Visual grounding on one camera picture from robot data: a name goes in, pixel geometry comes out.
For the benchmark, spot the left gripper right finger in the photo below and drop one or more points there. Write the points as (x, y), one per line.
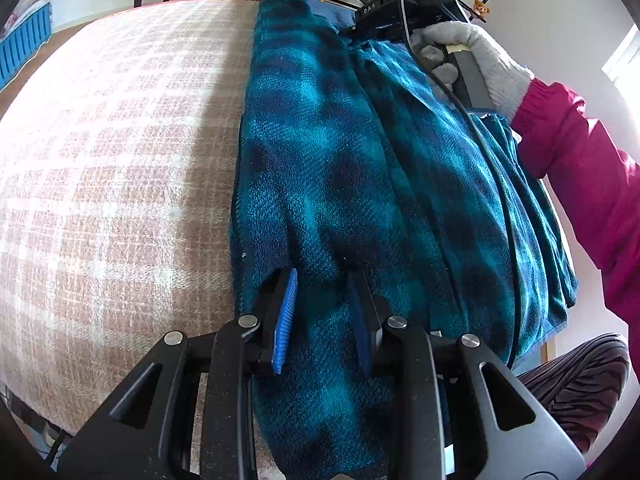
(390, 346)

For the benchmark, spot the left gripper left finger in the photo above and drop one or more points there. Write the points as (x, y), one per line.
(254, 344)

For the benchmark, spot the teal plaid flannel jacket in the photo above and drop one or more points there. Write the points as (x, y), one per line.
(347, 161)

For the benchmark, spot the right white gloved hand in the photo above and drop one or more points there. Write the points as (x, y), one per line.
(507, 81)

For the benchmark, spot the small teddy bear toy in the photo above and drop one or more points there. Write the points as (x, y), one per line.
(480, 8)

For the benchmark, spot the zebra striped trousers leg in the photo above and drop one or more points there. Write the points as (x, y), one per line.
(581, 388)

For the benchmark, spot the pink checkered bed cover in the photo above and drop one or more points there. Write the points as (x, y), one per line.
(117, 171)

